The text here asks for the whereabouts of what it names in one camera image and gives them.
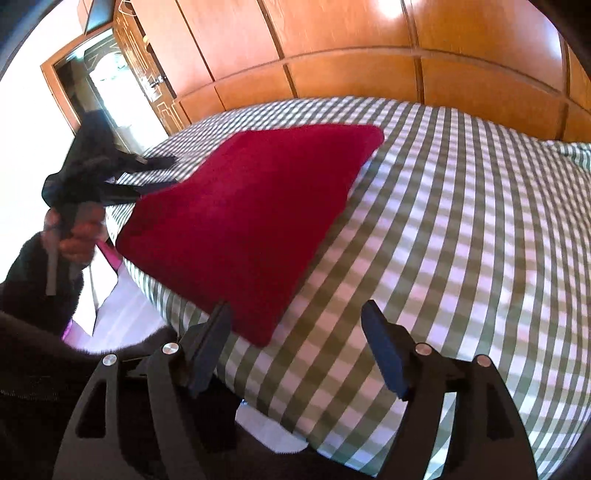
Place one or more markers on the white cloth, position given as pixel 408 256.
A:
pixel 124 309

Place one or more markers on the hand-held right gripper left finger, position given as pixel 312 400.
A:
pixel 210 350

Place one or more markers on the pink cloth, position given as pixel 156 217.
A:
pixel 111 256

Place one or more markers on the carved wooden door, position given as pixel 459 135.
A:
pixel 147 64

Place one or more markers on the green checkered bed sheet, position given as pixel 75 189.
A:
pixel 438 254

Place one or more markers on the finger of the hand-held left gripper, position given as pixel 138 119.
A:
pixel 154 162
pixel 138 190

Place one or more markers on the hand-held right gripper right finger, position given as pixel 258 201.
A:
pixel 385 350

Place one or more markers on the person's left hand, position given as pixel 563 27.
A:
pixel 81 235

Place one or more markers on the wooden wardrobe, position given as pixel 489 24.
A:
pixel 346 46

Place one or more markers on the person's left forearm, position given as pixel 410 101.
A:
pixel 32 286

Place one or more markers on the red cloth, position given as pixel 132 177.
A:
pixel 240 221

